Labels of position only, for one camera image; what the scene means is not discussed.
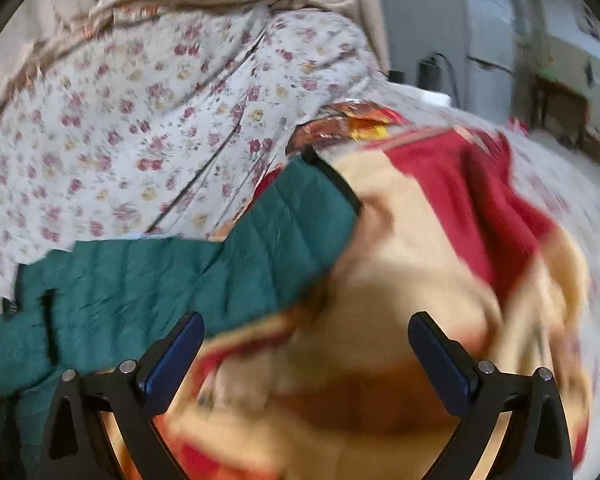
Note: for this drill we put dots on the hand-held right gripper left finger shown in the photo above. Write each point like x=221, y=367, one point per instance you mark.
x=175, y=360

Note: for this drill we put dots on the red and cream printed blanket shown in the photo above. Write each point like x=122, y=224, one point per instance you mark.
x=380, y=285

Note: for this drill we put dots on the wooden stool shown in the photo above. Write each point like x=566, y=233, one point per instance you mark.
x=560, y=105

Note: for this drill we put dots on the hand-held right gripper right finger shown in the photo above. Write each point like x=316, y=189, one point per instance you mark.
x=440, y=360

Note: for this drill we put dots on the green quilted jacket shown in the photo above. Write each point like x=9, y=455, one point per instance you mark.
x=130, y=285

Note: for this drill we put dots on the orange snack packet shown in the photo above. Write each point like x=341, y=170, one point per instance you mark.
x=340, y=127

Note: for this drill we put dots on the black power adapter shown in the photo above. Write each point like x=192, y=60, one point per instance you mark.
x=428, y=75

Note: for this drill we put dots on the floral bed sheet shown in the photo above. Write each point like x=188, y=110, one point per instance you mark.
x=130, y=110

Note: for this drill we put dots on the white refrigerator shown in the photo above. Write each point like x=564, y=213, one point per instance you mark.
x=420, y=10

